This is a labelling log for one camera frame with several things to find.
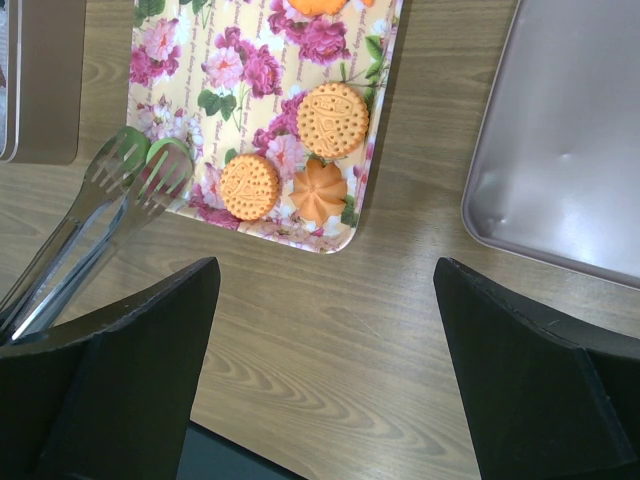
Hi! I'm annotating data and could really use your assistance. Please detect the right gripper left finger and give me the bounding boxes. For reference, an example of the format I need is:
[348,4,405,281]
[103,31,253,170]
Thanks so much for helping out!
[1,257,221,479]

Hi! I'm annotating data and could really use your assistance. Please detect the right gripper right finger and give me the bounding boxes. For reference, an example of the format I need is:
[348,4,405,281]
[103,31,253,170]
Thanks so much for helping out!
[433,258,639,479]

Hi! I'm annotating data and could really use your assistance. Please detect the metal tongs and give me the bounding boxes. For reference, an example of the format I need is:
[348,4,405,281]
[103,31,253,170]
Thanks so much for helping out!
[1,133,194,345]

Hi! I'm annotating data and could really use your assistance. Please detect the brown tin lid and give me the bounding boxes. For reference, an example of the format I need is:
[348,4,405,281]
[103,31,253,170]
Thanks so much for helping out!
[461,1,639,288]

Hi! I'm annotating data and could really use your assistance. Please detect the green cookie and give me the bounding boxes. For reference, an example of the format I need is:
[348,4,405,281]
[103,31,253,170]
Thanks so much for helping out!
[116,126,193,169]

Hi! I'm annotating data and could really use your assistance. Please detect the patterned round biscuit lower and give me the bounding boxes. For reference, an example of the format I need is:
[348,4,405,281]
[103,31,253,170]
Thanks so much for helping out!
[220,154,280,221]

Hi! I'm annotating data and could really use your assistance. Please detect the orange swirl cookie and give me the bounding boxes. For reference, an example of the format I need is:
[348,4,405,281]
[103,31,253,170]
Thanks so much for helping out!
[289,158,348,227]

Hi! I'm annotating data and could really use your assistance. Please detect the floral serving tray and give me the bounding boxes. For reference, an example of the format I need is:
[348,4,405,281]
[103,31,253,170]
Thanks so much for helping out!
[127,1,402,254]

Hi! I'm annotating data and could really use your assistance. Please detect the square waffle biscuit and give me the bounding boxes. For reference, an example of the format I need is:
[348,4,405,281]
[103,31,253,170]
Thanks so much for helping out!
[297,82,369,159]

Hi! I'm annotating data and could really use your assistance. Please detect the brown cookie tin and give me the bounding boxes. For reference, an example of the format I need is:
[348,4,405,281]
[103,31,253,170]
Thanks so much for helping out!
[1,1,86,165]

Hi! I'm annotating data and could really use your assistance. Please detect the orange fish cookie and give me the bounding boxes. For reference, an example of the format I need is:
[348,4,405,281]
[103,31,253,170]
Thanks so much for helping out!
[282,0,374,19]

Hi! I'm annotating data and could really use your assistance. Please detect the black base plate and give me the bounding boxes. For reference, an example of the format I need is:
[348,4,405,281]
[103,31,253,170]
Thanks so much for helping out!
[176,421,303,480]

